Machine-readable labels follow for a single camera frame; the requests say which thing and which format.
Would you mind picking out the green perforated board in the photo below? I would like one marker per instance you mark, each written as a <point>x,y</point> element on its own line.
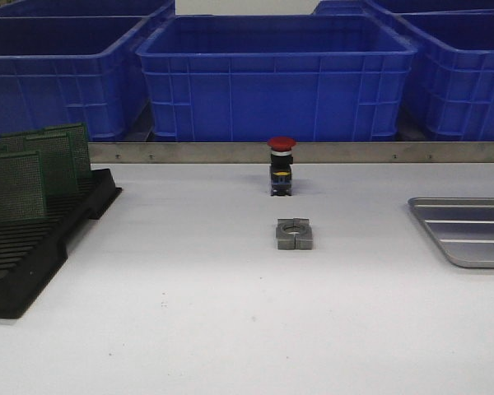
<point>22,194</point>
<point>78,138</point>
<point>57,162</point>

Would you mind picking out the silver metal tray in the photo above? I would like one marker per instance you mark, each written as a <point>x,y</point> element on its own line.
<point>461,227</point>

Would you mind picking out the black slotted board rack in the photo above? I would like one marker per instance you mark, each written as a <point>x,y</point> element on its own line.
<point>31,252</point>

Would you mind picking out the back left green board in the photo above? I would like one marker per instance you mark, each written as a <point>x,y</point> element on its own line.
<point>16,142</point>

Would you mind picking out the red emergency stop button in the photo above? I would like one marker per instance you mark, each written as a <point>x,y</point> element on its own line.
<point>280,167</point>

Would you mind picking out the grey metal clamp block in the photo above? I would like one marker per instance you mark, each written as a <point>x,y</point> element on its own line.
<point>294,234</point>

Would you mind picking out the centre blue plastic crate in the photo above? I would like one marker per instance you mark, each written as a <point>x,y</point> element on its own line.
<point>250,78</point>

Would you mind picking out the blue plastic crate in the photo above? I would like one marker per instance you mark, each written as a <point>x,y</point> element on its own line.
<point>449,92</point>
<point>79,69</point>
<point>250,78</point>

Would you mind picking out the far right blue crate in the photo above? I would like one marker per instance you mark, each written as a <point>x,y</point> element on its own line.
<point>401,7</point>

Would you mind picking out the right blue plastic crate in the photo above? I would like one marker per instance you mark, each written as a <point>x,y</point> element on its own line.
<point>449,92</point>

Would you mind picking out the left blue plastic crate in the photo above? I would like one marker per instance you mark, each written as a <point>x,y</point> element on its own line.
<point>79,69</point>

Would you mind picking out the far left blue crate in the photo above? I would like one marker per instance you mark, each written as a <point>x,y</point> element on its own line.
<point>42,8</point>

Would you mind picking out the steel table edge rail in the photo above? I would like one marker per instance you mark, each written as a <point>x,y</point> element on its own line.
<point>303,153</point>

